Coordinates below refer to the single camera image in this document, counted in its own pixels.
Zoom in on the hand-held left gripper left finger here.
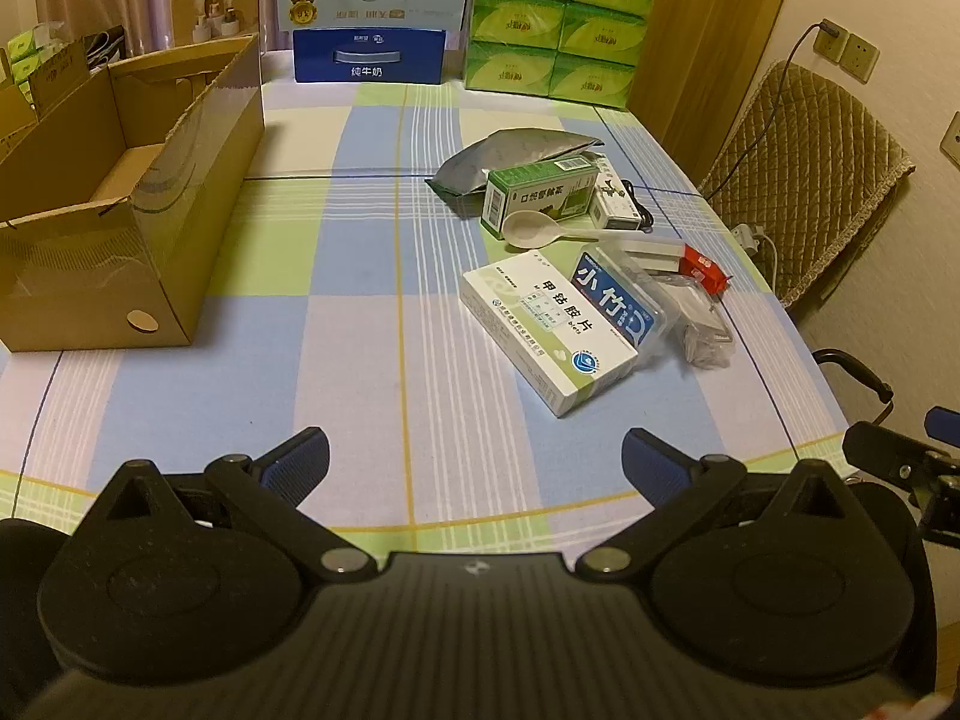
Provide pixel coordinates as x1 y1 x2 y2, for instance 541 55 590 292
90 426 376 586

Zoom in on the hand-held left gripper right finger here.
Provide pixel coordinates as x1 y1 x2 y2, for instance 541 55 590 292
577 426 865 586

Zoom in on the red candy packet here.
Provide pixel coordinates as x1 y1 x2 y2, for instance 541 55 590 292
681 244 730 295

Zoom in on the black audio cable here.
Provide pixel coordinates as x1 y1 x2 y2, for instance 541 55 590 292
617 178 655 231

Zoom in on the beige plastic spoon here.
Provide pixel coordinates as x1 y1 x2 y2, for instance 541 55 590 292
500 210 602 251

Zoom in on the large cardboard box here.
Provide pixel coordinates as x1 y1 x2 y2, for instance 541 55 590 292
0 34 266 353

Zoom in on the checked cloth desktop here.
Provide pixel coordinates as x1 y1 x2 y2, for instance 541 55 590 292
0 79 857 535

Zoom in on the black chair armrest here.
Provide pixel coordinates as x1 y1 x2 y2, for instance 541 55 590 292
813 348 895 422

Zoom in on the clear plastic packet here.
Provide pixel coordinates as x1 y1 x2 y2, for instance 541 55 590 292
658 276 735 371

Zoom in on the blue label clear plastic box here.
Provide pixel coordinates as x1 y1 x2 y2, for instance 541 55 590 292
571 243 674 362

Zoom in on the large white medicine box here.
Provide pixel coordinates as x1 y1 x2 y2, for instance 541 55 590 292
458 252 640 419

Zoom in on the white charger adapter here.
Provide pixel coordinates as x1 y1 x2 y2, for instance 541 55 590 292
616 237 688 275

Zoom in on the small white green box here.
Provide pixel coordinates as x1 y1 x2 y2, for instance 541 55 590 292
588 156 644 231

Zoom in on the quilted cover chair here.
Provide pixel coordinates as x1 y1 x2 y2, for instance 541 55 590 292
697 59 917 310

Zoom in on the green medicine box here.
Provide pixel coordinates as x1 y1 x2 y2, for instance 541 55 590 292
481 157 602 242

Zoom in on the silver foil pouch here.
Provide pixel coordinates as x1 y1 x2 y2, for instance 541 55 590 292
424 127 605 218

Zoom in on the wooden cabinet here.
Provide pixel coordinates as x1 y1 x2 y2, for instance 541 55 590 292
592 0 804 190

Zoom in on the stack of green tissue packs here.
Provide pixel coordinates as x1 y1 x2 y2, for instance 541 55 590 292
464 0 662 111

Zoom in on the white product box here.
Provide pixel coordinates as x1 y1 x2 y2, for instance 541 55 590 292
168 0 260 55

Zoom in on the black white paper bag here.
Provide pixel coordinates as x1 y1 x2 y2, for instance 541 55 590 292
85 24 126 74

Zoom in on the pile of small green packs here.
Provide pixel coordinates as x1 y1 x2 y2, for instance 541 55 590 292
3 25 59 104

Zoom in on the white power strip cable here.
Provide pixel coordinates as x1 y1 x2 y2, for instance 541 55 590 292
756 235 786 295

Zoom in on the grey charger cable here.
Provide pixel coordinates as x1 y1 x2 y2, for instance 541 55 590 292
700 21 841 197

